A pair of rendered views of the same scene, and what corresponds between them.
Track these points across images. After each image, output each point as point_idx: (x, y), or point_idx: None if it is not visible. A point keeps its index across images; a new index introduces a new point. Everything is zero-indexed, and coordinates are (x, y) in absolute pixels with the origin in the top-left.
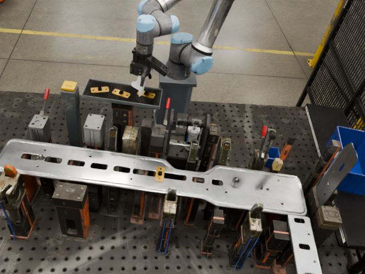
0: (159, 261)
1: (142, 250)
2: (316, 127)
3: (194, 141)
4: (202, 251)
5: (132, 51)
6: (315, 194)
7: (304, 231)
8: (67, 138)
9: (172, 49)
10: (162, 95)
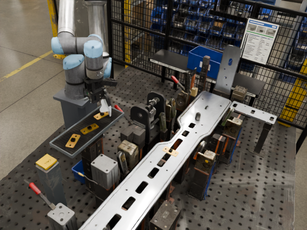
0: (209, 201)
1: (197, 209)
2: (171, 64)
3: (162, 114)
4: (213, 172)
5: (89, 81)
6: (219, 90)
7: (242, 107)
8: (41, 226)
9: (73, 73)
10: (82, 118)
